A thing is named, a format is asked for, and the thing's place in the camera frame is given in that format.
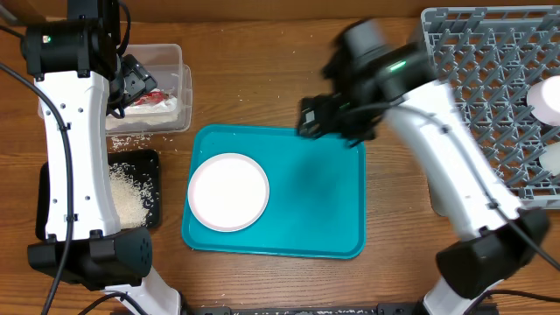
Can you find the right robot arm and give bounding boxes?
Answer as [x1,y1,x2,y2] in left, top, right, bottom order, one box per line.
[297,19,550,314]

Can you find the teal serving tray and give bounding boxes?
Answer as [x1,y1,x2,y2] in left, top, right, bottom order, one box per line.
[181,124,367,259]

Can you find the food scraps and rice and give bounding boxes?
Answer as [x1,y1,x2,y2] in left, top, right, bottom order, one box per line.
[109,163,158,229]

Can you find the large pink plate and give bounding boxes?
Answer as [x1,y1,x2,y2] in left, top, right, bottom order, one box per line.
[187,153,270,233]

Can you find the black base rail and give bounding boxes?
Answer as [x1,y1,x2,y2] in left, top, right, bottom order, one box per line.
[191,303,416,315]

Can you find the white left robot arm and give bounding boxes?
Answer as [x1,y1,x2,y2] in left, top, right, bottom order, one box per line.
[21,1,187,314]

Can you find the white tissue pile in bin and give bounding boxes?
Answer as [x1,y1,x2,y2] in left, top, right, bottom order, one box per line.
[106,94,180,133]

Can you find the grey dishwasher rack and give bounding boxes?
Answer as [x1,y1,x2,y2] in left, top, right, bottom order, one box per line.
[411,5,559,210]

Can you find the small pink saucer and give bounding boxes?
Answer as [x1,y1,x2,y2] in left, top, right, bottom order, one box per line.
[527,75,560,126]

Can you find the light green cup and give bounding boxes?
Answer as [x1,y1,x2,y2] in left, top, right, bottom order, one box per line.
[539,142,560,176]

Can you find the clear plastic waste bin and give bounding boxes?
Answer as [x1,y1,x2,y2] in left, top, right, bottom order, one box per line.
[34,44,193,142]

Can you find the black rectangular tray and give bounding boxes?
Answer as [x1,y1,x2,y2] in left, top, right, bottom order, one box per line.
[35,149,162,242]

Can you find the red snack wrapper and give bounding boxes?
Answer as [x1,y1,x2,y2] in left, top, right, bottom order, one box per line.
[134,90,170,106]

